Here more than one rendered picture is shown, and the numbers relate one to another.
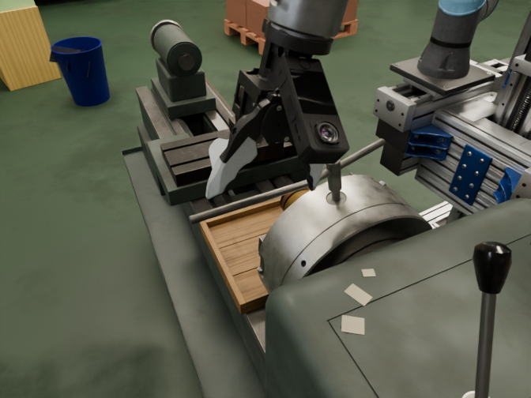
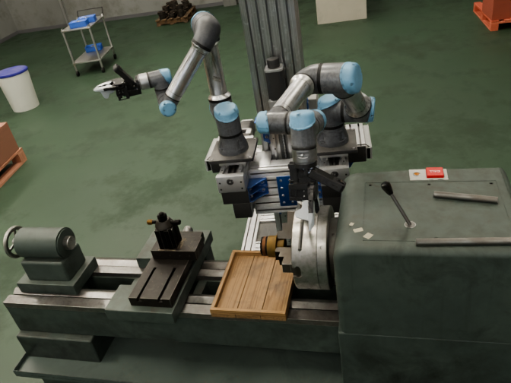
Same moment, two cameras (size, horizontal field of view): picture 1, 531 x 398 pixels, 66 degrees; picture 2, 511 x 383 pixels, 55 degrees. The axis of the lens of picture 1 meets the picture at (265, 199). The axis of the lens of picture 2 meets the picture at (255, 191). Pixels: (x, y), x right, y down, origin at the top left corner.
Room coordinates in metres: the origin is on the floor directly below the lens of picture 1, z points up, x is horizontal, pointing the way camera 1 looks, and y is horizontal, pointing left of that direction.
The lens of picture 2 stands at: (-0.33, 1.03, 2.27)
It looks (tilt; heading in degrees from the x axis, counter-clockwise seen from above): 32 degrees down; 313
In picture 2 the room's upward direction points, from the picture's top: 11 degrees counter-clockwise
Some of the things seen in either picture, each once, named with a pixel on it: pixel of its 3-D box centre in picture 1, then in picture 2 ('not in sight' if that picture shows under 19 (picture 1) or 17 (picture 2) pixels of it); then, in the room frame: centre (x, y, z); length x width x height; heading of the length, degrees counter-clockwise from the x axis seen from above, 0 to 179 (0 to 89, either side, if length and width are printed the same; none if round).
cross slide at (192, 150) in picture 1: (233, 148); (169, 266); (1.10, 0.10, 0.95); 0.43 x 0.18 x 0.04; 115
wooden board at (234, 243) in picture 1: (282, 242); (257, 282); (0.75, -0.04, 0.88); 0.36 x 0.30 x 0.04; 115
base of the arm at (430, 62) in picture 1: (446, 53); (232, 140); (1.22, -0.55, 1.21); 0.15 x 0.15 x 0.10
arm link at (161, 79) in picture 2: not in sight; (160, 78); (1.49, -0.43, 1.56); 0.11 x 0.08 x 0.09; 52
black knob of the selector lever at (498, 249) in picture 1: (491, 265); (386, 188); (0.25, -0.21, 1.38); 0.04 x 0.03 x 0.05; 25
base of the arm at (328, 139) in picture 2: not in sight; (331, 131); (0.80, -0.80, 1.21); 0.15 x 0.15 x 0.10
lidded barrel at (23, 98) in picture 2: not in sight; (18, 89); (6.82, -2.11, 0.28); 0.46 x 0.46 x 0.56
